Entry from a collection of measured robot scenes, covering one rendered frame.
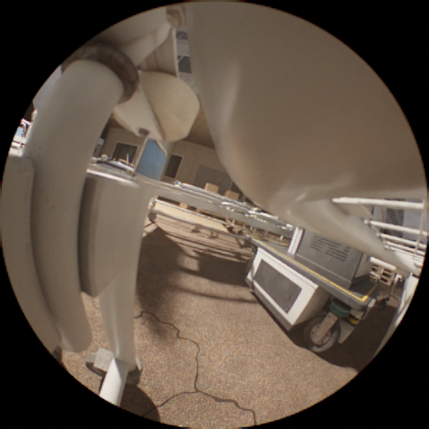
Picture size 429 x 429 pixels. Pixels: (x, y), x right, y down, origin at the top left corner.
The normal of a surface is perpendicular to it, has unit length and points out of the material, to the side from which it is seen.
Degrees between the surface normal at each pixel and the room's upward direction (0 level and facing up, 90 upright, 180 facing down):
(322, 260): 90
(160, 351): 0
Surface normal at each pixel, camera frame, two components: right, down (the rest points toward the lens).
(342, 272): -0.92, -0.28
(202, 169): 0.11, 0.10
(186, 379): 0.30, -0.95
